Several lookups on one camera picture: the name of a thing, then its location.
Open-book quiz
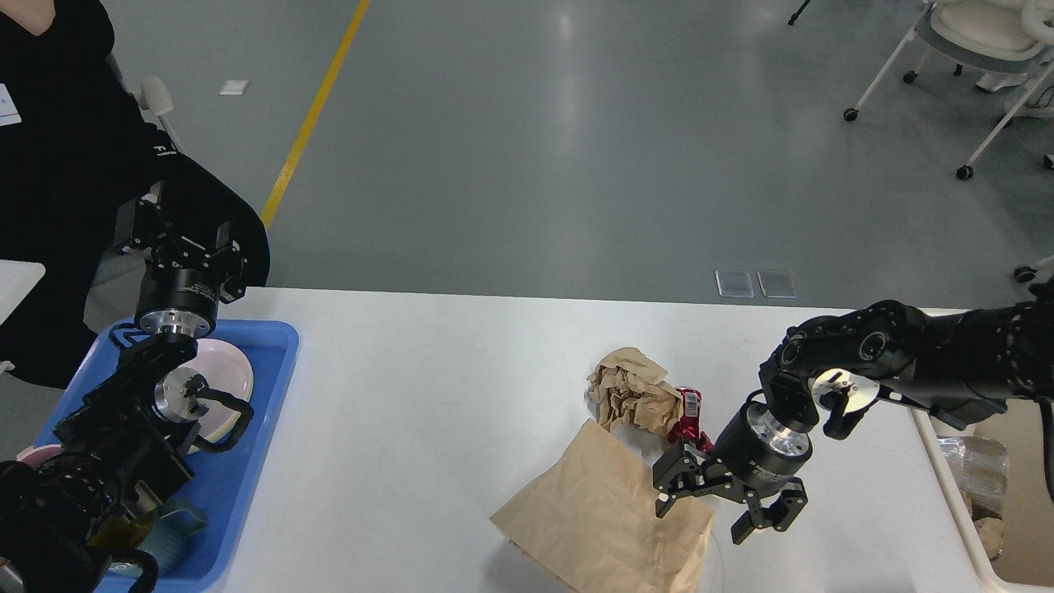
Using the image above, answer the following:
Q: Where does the white office chair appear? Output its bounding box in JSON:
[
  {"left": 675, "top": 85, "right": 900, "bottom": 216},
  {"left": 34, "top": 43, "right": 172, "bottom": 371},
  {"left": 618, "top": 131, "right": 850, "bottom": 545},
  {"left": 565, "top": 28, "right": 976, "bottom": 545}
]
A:
[{"left": 842, "top": 1, "right": 1053, "bottom": 180}]

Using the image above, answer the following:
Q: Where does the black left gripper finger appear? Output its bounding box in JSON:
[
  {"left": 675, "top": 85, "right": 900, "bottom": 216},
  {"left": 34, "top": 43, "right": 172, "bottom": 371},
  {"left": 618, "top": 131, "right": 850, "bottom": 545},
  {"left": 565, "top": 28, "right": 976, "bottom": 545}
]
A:
[
  {"left": 114, "top": 180, "right": 207, "bottom": 269},
  {"left": 206, "top": 221, "right": 247, "bottom": 304}
]

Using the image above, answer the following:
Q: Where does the person in black clothes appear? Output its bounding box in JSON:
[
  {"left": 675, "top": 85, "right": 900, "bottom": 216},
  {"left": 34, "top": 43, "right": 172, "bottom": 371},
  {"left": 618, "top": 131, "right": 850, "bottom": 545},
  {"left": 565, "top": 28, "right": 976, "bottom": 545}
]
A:
[{"left": 1, "top": 1, "right": 158, "bottom": 390}]

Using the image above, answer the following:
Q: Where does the left clear floor plate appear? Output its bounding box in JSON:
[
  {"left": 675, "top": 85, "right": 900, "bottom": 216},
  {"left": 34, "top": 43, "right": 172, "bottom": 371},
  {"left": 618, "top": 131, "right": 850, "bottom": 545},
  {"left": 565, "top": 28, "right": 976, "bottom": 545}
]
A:
[{"left": 715, "top": 269, "right": 754, "bottom": 299}]

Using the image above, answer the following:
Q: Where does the teal mug yellow inside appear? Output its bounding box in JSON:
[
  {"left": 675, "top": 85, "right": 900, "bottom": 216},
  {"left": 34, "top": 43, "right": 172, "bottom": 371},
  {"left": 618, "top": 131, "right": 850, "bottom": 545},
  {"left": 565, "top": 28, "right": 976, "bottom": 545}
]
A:
[{"left": 91, "top": 497, "right": 208, "bottom": 577}]

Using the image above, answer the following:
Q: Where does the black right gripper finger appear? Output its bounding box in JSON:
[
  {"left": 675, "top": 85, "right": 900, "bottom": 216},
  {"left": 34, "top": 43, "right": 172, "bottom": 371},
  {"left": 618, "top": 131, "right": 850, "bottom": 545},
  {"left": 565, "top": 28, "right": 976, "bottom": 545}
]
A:
[
  {"left": 730, "top": 478, "right": 809, "bottom": 545},
  {"left": 652, "top": 441, "right": 762, "bottom": 521}
]

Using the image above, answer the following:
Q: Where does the blue plastic tray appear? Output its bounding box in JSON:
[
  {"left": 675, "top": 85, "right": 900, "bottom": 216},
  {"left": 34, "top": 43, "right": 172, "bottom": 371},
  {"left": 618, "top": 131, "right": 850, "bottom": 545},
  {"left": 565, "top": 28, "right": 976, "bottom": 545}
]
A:
[{"left": 33, "top": 320, "right": 299, "bottom": 593}]

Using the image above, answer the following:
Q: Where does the white table corner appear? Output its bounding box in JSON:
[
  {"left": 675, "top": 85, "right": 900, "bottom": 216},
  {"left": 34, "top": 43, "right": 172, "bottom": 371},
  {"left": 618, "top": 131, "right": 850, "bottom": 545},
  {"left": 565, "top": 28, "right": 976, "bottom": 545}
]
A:
[{"left": 1, "top": 259, "right": 45, "bottom": 324}]

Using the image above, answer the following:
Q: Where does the pink plate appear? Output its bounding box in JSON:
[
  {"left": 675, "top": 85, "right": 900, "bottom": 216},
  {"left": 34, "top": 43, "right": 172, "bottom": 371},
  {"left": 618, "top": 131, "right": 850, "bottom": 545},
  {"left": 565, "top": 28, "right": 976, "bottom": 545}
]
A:
[{"left": 181, "top": 339, "right": 254, "bottom": 442}]

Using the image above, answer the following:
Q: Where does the white plastic bin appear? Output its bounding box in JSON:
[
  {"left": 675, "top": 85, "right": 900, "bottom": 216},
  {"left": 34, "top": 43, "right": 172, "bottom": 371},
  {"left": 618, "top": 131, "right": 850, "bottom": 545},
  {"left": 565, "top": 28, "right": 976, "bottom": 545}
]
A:
[{"left": 874, "top": 307, "right": 1054, "bottom": 593}]

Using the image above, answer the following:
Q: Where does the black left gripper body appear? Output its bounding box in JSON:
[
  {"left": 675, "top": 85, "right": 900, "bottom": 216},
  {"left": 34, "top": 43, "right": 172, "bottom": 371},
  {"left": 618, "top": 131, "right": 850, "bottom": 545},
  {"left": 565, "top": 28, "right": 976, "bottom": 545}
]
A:
[{"left": 134, "top": 263, "right": 221, "bottom": 339}]

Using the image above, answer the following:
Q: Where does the silver foil wrapper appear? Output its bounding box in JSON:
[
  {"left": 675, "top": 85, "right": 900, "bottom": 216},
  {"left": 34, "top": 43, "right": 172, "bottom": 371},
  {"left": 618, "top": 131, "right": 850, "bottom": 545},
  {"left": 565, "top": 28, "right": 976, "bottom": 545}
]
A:
[{"left": 937, "top": 435, "right": 1010, "bottom": 519}]

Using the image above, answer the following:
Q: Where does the crushed red soda can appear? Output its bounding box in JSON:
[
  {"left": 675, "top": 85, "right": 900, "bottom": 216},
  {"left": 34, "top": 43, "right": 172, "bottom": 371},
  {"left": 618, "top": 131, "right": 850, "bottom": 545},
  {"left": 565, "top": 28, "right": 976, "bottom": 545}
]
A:
[{"left": 667, "top": 387, "right": 714, "bottom": 455}]

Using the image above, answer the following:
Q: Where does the white chair leg caster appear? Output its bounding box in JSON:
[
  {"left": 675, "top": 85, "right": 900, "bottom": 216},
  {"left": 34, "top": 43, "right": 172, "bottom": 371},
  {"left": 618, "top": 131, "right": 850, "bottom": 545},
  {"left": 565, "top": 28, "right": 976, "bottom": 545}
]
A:
[{"left": 1012, "top": 255, "right": 1054, "bottom": 284}]

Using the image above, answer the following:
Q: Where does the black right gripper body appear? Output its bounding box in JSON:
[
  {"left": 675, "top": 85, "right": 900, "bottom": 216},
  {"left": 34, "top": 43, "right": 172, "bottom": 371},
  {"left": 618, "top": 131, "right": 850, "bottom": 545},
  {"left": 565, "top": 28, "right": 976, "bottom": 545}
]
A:
[{"left": 711, "top": 401, "right": 813, "bottom": 497}]

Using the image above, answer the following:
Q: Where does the brown paper bag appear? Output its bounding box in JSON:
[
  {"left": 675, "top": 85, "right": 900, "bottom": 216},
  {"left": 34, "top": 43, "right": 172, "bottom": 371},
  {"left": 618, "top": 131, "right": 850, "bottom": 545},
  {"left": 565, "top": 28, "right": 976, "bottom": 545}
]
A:
[{"left": 490, "top": 420, "right": 714, "bottom": 592}]

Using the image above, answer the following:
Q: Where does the crumpled brown napkin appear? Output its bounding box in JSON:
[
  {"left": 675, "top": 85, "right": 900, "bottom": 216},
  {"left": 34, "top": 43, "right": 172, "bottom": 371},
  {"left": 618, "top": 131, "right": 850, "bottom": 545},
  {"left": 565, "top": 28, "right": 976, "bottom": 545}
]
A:
[{"left": 972, "top": 516, "right": 1006, "bottom": 562}]

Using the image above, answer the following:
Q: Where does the pink mug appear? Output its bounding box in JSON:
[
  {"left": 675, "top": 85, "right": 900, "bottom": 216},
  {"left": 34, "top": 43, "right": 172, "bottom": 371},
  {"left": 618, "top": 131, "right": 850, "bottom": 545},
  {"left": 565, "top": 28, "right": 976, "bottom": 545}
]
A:
[{"left": 16, "top": 444, "right": 63, "bottom": 470}]

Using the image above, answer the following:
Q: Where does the clear floor plate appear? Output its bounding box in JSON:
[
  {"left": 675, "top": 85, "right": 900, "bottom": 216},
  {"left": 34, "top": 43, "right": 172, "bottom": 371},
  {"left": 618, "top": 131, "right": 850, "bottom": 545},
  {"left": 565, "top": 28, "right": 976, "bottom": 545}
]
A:
[
  {"left": 715, "top": 269, "right": 754, "bottom": 299},
  {"left": 756, "top": 269, "right": 799, "bottom": 299}
]

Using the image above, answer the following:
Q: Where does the white paper scrap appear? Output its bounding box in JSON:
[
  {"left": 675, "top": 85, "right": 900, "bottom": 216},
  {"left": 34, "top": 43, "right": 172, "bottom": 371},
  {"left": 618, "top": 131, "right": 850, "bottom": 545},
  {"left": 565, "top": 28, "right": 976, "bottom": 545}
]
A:
[{"left": 217, "top": 79, "right": 251, "bottom": 96}]

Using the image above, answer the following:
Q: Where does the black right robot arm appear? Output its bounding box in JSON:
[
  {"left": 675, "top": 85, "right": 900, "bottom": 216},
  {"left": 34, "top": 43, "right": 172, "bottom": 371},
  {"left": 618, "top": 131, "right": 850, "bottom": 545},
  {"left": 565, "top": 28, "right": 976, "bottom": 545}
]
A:
[{"left": 652, "top": 281, "right": 1053, "bottom": 543}]

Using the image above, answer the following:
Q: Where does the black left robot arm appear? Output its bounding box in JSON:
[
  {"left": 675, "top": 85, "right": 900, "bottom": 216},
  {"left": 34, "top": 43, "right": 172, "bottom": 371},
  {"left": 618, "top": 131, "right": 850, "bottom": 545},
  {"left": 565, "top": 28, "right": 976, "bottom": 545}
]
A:
[{"left": 2, "top": 180, "right": 270, "bottom": 592}]

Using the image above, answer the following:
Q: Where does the brown paper ball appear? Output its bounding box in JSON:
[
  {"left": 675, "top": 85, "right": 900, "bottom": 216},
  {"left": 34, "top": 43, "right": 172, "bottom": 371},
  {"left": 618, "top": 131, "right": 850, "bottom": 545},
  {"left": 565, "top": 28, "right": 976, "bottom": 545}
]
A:
[{"left": 588, "top": 347, "right": 682, "bottom": 437}]

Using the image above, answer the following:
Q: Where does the right clear floor plate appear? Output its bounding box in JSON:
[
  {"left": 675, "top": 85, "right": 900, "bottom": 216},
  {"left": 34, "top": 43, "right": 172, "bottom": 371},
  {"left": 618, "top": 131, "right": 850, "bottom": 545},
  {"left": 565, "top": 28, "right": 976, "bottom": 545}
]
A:
[{"left": 756, "top": 269, "right": 799, "bottom": 299}]

